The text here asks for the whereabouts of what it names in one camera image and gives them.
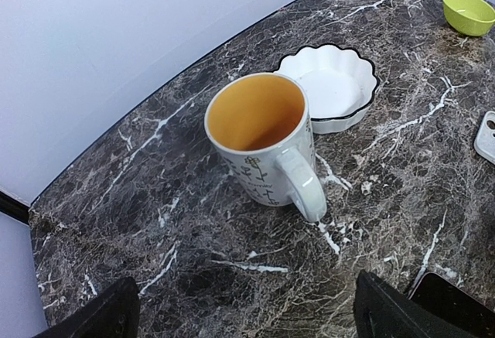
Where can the black phone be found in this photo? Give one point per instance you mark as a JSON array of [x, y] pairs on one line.
[[441, 298]]

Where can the black left frame post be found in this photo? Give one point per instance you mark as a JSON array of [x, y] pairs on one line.
[[13, 208]]

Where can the beige phone case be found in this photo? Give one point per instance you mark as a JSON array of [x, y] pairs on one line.
[[484, 142]]

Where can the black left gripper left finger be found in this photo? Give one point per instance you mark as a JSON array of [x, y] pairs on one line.
[[113, 313]]

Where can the lime green bowl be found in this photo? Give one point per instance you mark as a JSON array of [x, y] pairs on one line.
[[469, 17]]

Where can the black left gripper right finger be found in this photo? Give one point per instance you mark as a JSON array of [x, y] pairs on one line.
[[380, 310]]

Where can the white floral mug orange inside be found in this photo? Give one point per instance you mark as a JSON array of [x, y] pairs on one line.
[[261, 127]]

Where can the white scalloped dish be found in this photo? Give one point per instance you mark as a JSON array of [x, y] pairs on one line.
[[339, 83]]

